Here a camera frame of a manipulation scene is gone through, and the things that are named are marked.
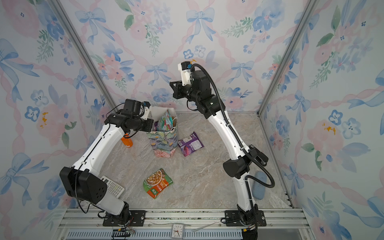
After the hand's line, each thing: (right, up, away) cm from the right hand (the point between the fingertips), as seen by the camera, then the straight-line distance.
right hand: (170, 82), depth 68 cm
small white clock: (+3, -68, +1) cm, 68 cm away
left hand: (-12, -18, +13) cm, 25 cm away
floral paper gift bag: (-5, -26, +12) cm, 29 cm away
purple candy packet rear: (+8, -32, +30) cm, 44 cm away
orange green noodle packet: (-12, -53, +16) cm, 56 cm away
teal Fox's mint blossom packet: (-5, -18, +16) cm, 24 cm away
